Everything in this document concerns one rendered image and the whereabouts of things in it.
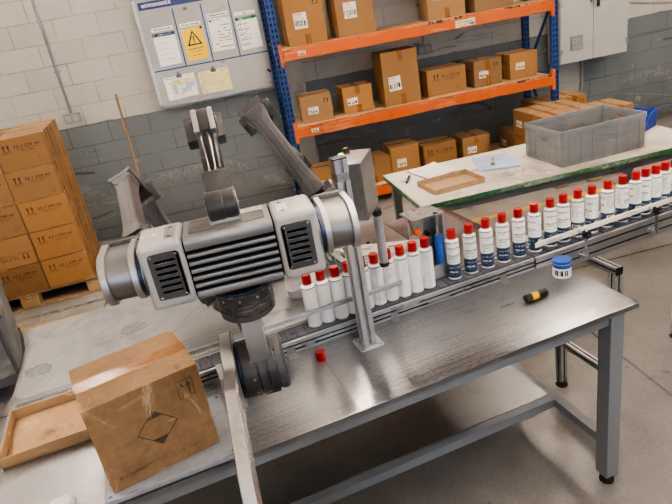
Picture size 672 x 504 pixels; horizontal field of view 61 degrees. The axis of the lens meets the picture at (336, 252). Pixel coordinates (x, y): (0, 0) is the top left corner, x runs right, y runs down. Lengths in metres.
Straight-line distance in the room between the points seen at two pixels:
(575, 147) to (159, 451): 2.91
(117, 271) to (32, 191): 3.83
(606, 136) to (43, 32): 4.97
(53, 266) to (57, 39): 2.28
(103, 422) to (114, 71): 5.03
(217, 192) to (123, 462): 0.78
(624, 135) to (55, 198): 4.14
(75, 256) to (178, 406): 3.70
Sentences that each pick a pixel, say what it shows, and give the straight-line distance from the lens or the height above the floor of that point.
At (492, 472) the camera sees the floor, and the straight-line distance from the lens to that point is 2.72.
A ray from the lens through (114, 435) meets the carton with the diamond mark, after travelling 1.64.
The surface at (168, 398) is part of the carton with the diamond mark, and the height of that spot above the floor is 1.05.
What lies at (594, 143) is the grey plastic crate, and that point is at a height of 0.90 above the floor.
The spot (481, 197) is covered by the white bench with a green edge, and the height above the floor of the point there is 0.77.
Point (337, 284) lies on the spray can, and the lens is 2.03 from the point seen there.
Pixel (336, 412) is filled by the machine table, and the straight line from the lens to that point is 1.77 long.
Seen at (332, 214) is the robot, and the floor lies 1.49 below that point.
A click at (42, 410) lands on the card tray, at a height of 0.83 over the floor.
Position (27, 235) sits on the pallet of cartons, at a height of 0.63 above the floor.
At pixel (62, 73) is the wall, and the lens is 6.42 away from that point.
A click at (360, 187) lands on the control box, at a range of 1.79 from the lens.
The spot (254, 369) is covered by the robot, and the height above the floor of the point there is 1.17.
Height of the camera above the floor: 1.93
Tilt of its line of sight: 23 degrees down
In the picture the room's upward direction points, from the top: 10 degrees counter-clockwise
